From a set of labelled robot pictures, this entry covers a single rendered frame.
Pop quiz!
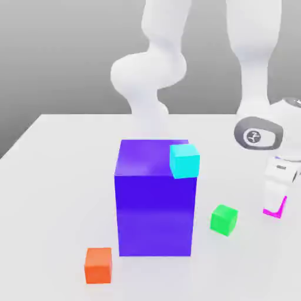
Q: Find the small cyan cube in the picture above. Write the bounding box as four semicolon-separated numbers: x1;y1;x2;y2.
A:
169;143;201;180

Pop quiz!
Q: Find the small orange cube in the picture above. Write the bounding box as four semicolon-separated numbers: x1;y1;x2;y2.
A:
83;247;113;285

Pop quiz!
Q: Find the large purple box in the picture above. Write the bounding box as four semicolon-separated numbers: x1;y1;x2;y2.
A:
113;139;198;257

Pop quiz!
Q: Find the small magenta cube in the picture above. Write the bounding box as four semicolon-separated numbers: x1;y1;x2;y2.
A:
262;195;288;220

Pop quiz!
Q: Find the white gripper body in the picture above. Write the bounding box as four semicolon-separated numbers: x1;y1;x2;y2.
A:
264;156;301;187

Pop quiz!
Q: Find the small green cube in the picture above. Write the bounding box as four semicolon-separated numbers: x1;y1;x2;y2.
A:
209;204;239;238

